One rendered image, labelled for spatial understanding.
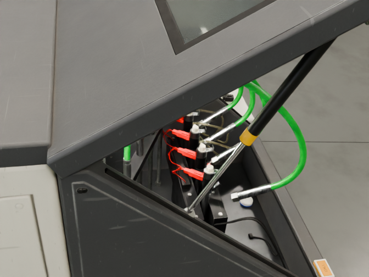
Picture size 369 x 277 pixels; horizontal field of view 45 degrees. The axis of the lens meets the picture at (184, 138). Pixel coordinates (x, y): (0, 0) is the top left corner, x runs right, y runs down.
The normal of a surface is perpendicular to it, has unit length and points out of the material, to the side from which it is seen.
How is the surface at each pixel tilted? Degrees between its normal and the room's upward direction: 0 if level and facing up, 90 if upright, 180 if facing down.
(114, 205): 90
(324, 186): 0
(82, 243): 90
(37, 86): 0
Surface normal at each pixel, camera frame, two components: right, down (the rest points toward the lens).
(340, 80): 0.07, -0.78
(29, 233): 0.20, 0.62
